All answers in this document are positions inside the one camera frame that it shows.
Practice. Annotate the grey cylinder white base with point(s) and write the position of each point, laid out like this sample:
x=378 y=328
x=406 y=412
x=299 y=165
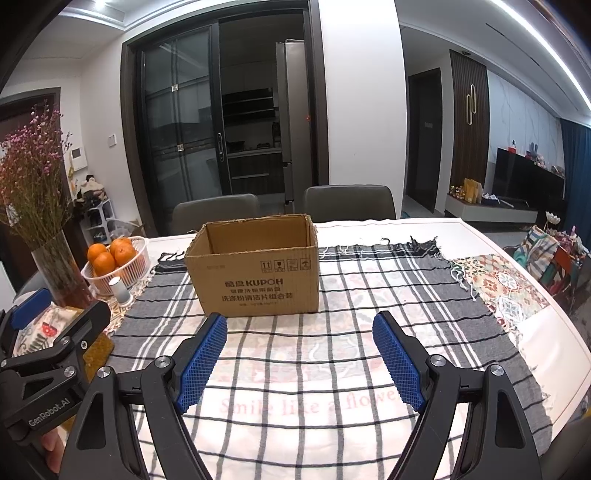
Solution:
x=116 y=288

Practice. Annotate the glass vase with pink flowers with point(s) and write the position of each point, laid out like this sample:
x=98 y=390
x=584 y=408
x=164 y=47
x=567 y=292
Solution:
x=14 y=138

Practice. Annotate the orange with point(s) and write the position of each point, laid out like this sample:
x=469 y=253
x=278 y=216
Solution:
x=96 y=251
x=122 y=251
x=104 y=264

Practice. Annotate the white plastic basket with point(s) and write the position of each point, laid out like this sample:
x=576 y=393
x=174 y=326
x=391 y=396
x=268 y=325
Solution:
x=134 y=272

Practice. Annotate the brown cardboard box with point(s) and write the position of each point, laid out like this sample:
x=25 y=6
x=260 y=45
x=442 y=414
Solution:
x=258 y=286

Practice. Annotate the white shoe rack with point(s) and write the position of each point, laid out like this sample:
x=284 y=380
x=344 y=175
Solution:
x=97 y=221

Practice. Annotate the white television cabinet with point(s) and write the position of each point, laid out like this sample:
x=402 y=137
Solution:
x=489 y=210

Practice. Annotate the blue curtain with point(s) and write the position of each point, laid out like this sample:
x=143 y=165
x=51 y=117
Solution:
x=577 y=184

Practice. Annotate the person's left hand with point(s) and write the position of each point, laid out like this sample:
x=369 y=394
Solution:
x=51 y=450

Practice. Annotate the grey chair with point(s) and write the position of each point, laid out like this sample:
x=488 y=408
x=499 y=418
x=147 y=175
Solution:
x=207 y=212
x=346 y=203

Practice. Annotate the dark sliding glass door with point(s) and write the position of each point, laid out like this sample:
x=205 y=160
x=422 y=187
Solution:
x=180 y=115

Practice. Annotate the colourful striped bag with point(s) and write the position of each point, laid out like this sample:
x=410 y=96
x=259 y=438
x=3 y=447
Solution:
x=538 y=254

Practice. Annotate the white intercom panel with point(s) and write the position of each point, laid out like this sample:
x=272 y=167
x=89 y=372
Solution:
x=79 y=158

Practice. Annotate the yellow paper bags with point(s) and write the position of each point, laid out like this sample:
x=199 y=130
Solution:
x=472 y=189

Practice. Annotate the ceiling light strip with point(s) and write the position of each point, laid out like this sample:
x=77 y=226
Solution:
x=545 y=46

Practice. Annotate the pink dried flowers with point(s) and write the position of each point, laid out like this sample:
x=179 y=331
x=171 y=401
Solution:
x=32 y=184

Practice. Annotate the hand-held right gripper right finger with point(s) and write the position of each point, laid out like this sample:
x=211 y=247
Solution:
x=397 y=360

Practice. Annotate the grey white checked cloth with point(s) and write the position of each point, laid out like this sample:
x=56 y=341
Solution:
x=323 y=350

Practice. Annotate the tile patterned tablecloth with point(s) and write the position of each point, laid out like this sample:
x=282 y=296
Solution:
x=498 y=286

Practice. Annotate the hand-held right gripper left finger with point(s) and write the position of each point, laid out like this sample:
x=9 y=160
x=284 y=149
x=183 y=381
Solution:
x=203 y=360

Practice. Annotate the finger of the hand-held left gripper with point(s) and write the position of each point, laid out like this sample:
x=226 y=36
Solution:
x=30 y=308
x=90 y=323

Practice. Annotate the black television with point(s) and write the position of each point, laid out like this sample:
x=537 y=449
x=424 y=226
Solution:
x=526 y=177

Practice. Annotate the silver refrigerator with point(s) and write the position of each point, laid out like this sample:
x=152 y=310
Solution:
x=291 y=115

